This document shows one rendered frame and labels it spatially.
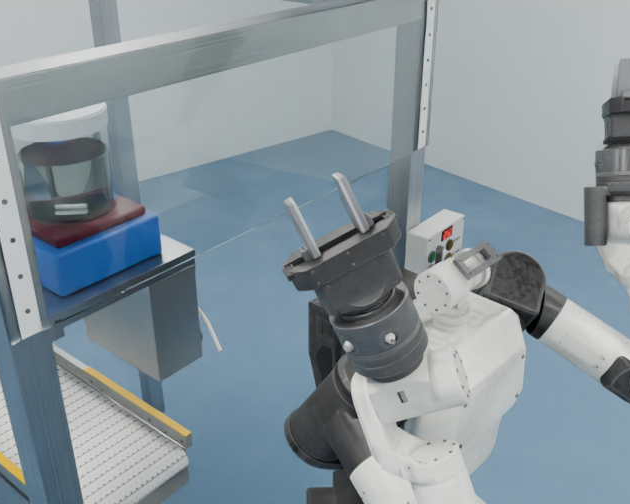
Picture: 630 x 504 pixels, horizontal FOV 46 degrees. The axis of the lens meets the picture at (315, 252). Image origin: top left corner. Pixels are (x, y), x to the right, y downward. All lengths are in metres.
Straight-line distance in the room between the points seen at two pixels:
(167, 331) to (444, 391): 0.65
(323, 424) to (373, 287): 0.33
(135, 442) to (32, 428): 0.46
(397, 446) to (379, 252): 0.24
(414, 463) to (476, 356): 0.33
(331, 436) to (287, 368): 2.21
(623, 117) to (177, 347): 0.84
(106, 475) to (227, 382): 1.69
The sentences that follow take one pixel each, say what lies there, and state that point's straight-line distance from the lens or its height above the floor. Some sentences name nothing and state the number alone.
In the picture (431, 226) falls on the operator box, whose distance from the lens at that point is 1.78.
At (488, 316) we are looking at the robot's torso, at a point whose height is 1.29.
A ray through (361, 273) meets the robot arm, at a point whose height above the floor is 1.56.
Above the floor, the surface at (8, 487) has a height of 0.87.
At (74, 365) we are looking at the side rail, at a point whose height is 0.92.
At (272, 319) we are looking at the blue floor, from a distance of 3.54.
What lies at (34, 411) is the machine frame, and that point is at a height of 1.23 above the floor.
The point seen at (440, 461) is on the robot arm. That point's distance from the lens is 0.84.
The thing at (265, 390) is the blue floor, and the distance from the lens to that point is 3.10.
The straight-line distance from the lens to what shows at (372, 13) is 1.45.
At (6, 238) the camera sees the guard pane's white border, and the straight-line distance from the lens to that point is 1.00.
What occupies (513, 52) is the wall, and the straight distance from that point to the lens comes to 4.82.
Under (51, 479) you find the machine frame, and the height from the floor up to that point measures 1.10.
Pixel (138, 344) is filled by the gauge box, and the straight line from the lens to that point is 1.37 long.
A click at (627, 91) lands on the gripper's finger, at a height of 1.60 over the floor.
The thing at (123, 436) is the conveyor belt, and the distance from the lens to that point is 1.60.
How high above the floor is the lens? 1.92
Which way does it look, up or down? 28 degrees down
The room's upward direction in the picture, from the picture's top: straight up
